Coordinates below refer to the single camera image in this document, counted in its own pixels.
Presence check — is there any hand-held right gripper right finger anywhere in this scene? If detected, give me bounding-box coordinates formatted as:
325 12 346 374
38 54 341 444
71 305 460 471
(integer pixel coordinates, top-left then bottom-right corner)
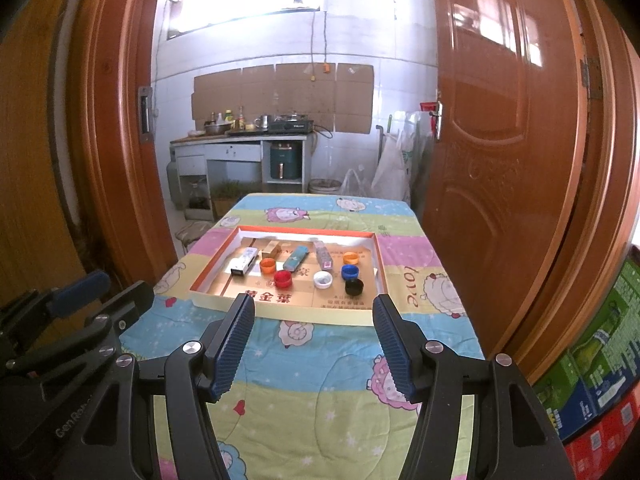
372 293 576 480

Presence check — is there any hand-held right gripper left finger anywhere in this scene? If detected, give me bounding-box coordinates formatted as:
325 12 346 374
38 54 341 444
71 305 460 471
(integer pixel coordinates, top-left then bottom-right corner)
75 292 257 480

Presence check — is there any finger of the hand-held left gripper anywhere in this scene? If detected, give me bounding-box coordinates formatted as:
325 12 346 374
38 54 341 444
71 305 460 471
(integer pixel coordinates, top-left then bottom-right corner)
6 281 156 375
0 269 112 347

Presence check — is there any shallow orange-rimmed cardboard box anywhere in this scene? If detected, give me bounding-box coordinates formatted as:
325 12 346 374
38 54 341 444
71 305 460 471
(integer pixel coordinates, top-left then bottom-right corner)
189 226 390 327

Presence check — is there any white cartoon printed box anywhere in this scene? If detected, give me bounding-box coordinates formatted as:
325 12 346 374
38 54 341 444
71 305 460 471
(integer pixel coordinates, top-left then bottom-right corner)
229 247 261 277

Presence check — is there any teal printed box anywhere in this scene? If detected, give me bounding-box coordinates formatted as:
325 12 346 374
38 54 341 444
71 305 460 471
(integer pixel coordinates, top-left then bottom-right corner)
282 246 309 272

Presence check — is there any clear plastic case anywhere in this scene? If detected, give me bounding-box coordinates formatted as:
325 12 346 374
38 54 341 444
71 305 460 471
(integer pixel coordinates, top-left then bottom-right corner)
312 240 335 270

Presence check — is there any round stool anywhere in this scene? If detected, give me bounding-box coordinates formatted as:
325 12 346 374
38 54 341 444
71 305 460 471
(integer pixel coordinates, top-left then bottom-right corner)
175 220 213 256

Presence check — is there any brown wooden board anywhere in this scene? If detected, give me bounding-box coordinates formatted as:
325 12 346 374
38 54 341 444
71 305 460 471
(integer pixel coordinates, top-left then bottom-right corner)
0 0 101 341

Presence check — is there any cardboard crate with greens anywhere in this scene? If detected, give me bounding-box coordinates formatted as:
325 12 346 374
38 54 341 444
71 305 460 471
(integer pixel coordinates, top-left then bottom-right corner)
212 185 246 216

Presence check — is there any white plastic bag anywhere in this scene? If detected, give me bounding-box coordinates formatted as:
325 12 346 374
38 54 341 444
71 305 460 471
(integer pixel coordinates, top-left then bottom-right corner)
341 169 371 197

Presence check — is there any metal strike plate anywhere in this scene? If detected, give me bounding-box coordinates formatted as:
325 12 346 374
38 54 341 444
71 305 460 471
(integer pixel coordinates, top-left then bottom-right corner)
137 86 153 143

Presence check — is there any white kitchen counter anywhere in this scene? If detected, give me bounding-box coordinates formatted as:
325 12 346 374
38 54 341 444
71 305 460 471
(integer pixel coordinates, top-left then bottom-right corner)
170 131 307 196

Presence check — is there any large white sack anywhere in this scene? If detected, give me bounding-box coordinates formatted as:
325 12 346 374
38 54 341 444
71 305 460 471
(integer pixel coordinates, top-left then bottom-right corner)
371 110 426 201

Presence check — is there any dark green air fryer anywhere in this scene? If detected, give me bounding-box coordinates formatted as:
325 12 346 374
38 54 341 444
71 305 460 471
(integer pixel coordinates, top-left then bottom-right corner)
270 141 303 183

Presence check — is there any brown wooden door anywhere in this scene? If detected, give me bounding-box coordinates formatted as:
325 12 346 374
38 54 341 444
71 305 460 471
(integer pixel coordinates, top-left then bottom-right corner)
422 0 588 361

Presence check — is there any stack of printed cartons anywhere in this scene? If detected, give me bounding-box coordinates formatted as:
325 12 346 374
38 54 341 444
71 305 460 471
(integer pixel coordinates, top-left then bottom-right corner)
532 245 640 480

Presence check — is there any black gas stove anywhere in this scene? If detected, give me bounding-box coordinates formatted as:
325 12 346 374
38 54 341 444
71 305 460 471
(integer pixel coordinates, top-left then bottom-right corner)
269 114 315 133

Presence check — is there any metal door hinge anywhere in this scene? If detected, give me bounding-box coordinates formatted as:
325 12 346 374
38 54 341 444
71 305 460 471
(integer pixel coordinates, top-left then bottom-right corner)
580 57 601 101

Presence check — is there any brown wooden door frame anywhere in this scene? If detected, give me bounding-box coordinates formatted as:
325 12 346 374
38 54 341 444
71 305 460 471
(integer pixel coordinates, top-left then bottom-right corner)
65 0 636 386

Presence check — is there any cardboard wall sheet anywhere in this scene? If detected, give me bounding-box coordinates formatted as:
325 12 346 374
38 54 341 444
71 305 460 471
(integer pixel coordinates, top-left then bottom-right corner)
191 62 376 134

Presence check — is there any hanging cable with orange switch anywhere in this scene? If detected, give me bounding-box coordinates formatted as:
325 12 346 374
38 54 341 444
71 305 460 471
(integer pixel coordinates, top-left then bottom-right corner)
320 0 335 75

